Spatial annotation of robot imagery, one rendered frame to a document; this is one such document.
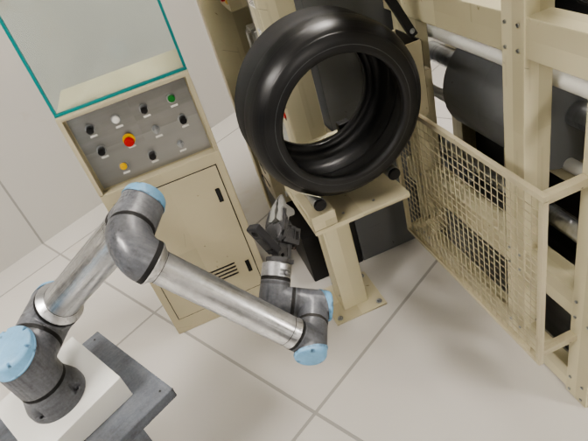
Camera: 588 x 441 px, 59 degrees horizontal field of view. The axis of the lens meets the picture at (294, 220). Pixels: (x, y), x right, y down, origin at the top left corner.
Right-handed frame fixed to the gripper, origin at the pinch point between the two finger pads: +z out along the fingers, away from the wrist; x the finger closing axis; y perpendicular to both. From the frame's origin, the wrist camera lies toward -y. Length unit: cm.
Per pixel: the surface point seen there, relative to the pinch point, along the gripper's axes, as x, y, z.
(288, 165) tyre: 4.3, -1.3, 9.4
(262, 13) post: -5, -12, 62
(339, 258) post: -41, 74, -1
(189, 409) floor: -93, 38, -74
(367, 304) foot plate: -46, 101, -19
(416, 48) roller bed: 20, 41, 66
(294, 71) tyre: 19.0, -15.2, 29.9
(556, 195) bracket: 68, 38, 1
